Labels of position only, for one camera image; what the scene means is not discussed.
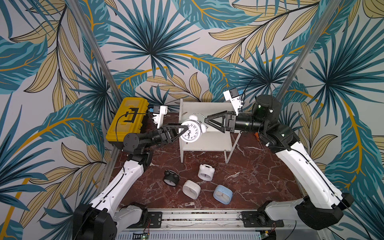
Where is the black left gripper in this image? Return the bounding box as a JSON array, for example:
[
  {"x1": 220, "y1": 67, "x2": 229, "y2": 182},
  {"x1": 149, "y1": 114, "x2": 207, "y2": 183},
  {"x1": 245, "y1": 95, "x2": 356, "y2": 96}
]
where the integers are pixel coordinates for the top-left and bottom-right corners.
[{"x1": 143, "y1": 122, "x2": 189, "y2": 149}]

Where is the white twin-bell alarm clock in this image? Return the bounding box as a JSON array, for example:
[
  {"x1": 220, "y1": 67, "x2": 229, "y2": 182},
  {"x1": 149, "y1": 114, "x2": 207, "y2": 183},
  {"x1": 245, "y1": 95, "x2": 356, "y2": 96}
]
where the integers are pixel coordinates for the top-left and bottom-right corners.
[{"x1": 181, "y1": 113, "x2": 208, "y2": 143}]

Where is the black twin-bell alarm clock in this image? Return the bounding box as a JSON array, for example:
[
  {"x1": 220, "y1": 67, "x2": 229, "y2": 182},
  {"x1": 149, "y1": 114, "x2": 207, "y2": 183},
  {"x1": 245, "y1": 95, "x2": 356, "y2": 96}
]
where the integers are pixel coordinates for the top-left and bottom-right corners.
[{"x1": 163, "y1": 170, "x2": 180, "y2": 187}]

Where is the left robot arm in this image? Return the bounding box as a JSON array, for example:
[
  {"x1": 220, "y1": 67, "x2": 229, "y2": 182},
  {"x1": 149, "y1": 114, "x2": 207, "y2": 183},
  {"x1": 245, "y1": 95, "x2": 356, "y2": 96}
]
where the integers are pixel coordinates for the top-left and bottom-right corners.
[{"x1": 73, "y1": 124, "x2": 188, "y2": 240}]

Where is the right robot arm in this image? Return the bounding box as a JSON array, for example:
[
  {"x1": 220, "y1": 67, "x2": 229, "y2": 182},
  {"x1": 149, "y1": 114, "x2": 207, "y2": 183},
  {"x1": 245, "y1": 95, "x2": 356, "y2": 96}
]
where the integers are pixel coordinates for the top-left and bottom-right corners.
[{"x1": 205, "y1": 95, "x2": 354, "y2": 230}]

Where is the white two-tier shelf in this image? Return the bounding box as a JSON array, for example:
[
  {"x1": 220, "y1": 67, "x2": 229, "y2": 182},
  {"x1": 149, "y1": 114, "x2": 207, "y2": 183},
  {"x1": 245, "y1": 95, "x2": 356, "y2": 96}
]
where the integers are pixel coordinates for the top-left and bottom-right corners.
[{"x1": 179, "y1": 100, "x2": 241, "y2": 163}]

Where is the cream square alarm clock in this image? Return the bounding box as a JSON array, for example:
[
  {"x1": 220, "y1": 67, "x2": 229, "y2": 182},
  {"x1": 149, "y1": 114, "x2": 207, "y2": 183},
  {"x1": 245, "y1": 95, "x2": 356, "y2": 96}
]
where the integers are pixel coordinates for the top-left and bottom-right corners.
[{"x1": 183, "y1": 180, "x2": 201, "y2": 200}]

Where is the light blue square alarm clock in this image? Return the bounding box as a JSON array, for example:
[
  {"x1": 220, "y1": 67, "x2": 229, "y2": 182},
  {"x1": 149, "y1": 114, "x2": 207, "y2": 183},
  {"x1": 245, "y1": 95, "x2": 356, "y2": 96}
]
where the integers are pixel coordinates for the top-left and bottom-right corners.
[{"x1": 213, "y1": 185, "x2": 233, "y2": 205}]

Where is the yellow black toolbox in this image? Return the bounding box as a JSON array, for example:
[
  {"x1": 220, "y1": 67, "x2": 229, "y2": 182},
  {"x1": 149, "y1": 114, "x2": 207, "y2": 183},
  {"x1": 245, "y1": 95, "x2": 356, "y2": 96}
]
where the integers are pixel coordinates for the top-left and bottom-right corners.
[{"x1": 106, "y1": 97, "x2": 149, "y2": 150}]

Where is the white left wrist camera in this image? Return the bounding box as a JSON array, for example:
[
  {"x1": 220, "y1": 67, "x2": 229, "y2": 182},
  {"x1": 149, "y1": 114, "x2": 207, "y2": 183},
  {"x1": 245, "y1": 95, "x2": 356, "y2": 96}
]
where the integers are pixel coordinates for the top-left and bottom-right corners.
[{"x1": 150, "y1": 105, "x2": 168, "y2": 129}]

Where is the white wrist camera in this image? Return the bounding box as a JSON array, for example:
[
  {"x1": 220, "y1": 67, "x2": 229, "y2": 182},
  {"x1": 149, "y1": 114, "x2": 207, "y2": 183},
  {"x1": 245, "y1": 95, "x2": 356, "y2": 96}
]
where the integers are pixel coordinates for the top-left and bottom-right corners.
[
  {"x1": 150, "y1": 105, "x2": 168, "y2": 129},
  {"x1": 223, "y1": 88, "x2": 243, "y2": 116}
]

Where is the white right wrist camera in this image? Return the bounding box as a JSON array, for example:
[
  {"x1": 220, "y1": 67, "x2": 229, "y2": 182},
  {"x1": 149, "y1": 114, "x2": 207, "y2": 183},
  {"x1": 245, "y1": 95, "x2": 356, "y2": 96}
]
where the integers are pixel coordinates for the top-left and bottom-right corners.
[{"x1": 223, "y1": 88, "x2": 243, "y2": 116}]

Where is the aluminium left corner post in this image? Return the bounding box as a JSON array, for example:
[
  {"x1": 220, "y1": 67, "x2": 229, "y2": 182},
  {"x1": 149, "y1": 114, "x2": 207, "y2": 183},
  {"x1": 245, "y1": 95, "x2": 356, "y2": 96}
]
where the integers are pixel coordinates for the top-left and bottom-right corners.
[{"x1": 67, "y1": 0, "x2": 123, "y2": 105}]

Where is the aluminium corner post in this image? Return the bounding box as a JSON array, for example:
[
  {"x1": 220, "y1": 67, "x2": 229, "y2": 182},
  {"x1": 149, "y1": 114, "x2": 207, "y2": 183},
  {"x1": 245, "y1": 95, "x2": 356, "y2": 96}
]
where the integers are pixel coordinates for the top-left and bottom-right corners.
[
  {"x1": 67, "y1": 0, "x2": 123, "y2": 105},
  {"x1": 276, "y1": 0, "x2": 342, "y2": 101}
]

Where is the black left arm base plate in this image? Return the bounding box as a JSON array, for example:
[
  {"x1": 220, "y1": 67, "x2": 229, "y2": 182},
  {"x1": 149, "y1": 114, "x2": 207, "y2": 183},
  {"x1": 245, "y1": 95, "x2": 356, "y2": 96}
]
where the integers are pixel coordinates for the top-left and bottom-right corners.
[{"x1": 142, "y1": 212, "x2": 163, "y2": 229}]

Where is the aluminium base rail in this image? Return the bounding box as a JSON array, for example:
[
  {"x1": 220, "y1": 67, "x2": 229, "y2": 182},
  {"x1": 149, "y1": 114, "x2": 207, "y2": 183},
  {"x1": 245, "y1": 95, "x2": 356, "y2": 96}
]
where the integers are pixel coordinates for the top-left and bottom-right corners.
[{"x1": 113, "y1": 208, "x2": 328, "y2": 240}]

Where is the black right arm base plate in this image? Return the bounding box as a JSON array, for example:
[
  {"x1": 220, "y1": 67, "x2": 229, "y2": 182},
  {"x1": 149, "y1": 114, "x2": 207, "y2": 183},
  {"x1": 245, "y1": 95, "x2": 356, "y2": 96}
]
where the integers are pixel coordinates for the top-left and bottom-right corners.
[{"x1": 239, "y1": 211, "x2": 285, "y2": 229}]

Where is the aluminium right corner post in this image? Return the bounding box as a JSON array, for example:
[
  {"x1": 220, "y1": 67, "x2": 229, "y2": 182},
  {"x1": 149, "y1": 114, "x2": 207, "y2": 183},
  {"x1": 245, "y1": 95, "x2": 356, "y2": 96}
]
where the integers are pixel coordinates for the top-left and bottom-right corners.
[{"x1": 276, "y1": 0, "x2": 342, "y2": 101}]

